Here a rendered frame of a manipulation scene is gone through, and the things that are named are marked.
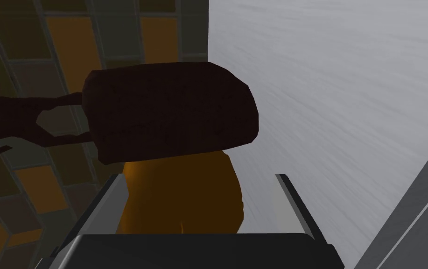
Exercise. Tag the orange rounded object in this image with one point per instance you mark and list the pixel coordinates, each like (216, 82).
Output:
(184, 194)

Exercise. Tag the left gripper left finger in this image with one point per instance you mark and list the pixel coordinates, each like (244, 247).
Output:
(103, 213)

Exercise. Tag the grey flat panel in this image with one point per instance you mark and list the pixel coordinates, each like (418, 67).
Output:
(419, 224)

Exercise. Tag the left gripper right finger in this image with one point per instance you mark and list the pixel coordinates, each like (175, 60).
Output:
(292, 209)

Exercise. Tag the dark brown bread loaf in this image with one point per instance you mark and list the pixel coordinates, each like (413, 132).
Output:
(169, 112)

